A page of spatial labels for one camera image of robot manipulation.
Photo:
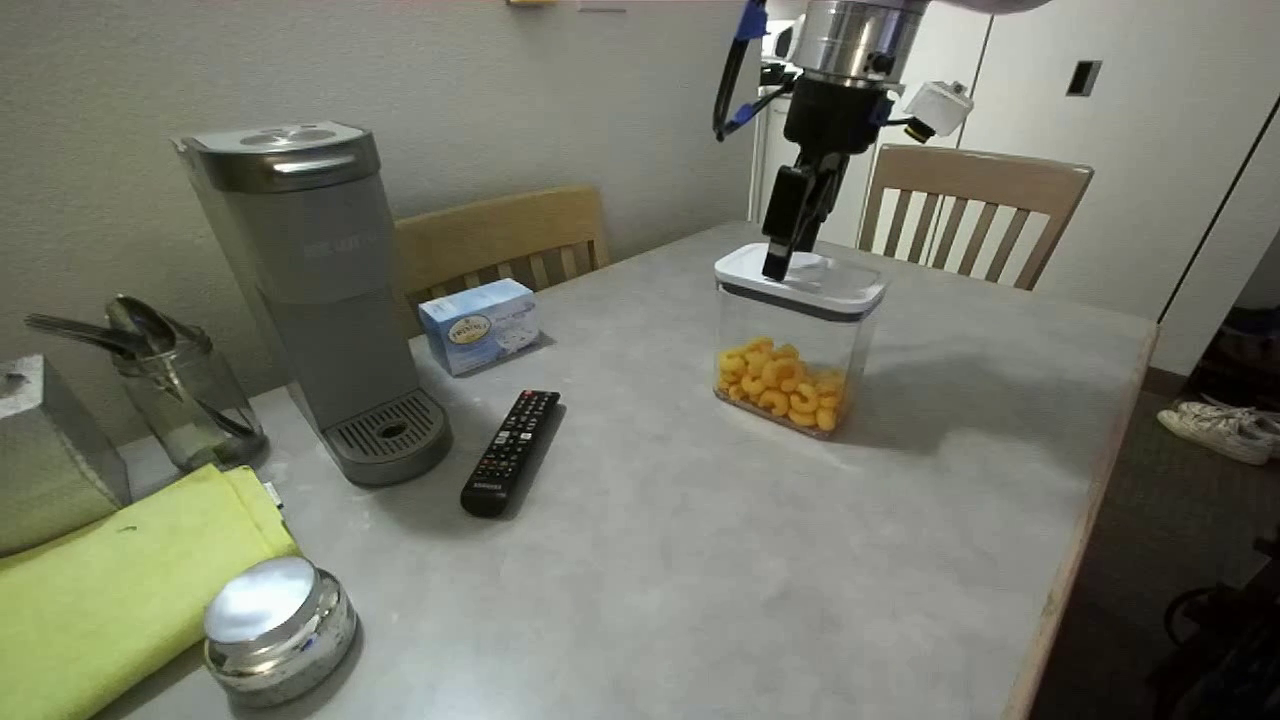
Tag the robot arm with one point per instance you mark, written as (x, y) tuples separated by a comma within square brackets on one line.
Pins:
[(852, 43)]

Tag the dark tangled floor item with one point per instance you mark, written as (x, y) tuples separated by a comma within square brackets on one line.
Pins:
[(1226, 643)]

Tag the grey metal box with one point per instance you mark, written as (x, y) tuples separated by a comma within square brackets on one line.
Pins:
[(47, 467)]

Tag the black wall plate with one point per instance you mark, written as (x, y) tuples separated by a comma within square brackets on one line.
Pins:
[(1087, 78)]

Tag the round silver metal tin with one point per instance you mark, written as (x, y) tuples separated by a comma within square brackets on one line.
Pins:
[(278, 626)]

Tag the clear plastic pitcher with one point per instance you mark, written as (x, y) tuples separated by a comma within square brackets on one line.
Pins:
[(173, 384)]

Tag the clear plastic storage container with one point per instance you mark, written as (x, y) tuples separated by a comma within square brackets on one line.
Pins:
[(801, 328)]

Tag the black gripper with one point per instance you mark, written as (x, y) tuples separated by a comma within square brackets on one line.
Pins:
[(838, 122)]

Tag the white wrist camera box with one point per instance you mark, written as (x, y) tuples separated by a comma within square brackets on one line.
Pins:
[(936, 108)]

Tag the light blue cardboard box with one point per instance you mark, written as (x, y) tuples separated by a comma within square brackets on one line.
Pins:
[(483, 325)]

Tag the lime green cloth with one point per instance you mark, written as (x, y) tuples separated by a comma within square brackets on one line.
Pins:
[(123, 584)]

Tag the slatted light wooden chair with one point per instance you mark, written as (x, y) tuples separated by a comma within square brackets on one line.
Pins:
[(985, 183)]

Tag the white shoes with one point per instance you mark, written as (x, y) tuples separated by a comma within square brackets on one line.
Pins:
[(1222, 433)]

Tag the grey coffee maker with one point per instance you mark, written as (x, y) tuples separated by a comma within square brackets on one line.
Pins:
[(320, 292)]

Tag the black remote control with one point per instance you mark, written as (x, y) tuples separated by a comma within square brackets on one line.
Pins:
[(510, 452)]

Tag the wooden chair with broad backrest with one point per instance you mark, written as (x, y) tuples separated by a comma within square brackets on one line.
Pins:
[(493, 233)]

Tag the clear container with yellow food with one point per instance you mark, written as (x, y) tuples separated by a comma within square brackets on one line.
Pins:
[(785, 384)]

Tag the white rectangular container lid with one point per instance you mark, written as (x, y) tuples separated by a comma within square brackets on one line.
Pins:
[(841, 286)]

